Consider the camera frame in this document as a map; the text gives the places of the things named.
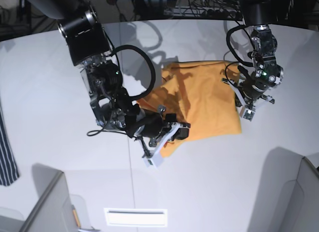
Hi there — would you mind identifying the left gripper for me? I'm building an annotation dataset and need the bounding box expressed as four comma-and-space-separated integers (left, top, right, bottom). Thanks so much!
239, 79, 272, 105

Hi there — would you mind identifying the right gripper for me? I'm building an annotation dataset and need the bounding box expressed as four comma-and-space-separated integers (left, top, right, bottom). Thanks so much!
124, 111, 191, 146

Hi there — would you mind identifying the yellow orange T-shirt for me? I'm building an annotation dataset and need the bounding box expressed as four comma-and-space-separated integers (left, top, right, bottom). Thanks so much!
137, 61, 242, 142

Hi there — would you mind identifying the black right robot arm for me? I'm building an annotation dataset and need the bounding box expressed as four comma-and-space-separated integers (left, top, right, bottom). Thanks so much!
28, 0, 190, 146

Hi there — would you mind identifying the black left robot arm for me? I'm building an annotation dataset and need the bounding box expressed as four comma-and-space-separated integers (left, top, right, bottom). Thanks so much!
224, 0, 284, 121

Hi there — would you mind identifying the black power strip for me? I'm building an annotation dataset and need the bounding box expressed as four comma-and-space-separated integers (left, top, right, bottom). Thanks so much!
163, 6, 242, 20

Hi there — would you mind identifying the white paper label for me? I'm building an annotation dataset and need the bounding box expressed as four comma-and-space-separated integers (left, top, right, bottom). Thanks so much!
104, 208, 168, 227

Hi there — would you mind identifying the grey bin right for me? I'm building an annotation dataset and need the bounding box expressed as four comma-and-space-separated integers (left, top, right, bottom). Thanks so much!
247, 157, 319, 232

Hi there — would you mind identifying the navy white striped garment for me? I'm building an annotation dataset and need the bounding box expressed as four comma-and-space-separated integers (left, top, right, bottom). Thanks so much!
0, 108, 20, 187

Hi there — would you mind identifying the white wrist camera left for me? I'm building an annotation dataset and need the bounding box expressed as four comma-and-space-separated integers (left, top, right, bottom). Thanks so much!
221, 78, 275, 121

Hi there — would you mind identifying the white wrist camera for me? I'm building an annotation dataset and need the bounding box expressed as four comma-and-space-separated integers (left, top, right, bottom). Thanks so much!
221, 78, 275, 121
140, 122, 180, 168

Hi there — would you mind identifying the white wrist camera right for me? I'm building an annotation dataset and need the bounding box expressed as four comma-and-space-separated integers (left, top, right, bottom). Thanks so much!
140, 122, 180, 168

